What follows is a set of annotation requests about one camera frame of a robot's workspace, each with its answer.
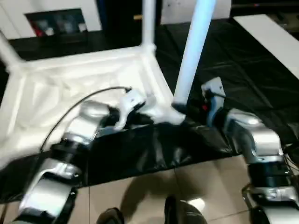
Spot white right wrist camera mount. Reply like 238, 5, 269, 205
201, 77, 226, 126

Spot small bottles on shelf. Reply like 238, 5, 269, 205
26, 10, 88, 37

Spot white plastic table top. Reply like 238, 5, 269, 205
0, 44, 185, 168

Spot dark right robot foot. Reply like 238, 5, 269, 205
164, 196, 206, 224

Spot white flat sheet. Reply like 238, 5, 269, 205
234, 14, 299, 77

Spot white plastic table leg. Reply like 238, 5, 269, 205
141, 0, 157, 52
171, 0, 217, 111
0, 30, 26, 71

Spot white cabinet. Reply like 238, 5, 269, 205
0, 0, 101, 37

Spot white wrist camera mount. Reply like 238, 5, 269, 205
114, 88, 146, 130
201, 77, 226, 126

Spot black cabinet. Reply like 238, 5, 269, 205
97, 0, 164, 45

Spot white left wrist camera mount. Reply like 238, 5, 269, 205
114, 88, 146, 130

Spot black work mat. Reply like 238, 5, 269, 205
0, 19, 299, 201

